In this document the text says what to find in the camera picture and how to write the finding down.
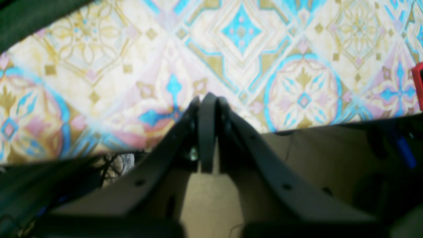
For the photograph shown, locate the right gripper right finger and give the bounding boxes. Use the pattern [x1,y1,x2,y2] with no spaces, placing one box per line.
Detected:
[217,97,375,222]

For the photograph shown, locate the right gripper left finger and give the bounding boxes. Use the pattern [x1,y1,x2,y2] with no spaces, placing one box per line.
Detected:
[51,97,200,216]

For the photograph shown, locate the dark green long-sleeve shirt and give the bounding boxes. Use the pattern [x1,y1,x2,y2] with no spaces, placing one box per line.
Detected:
[0,0,92,53]

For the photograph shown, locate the colourful patterned tablecloth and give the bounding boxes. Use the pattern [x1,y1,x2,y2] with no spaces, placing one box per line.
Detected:
[1,0,422,164]

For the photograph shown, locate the orange clamp lower right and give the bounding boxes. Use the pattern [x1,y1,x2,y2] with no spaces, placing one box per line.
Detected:
[411,62,423,111]

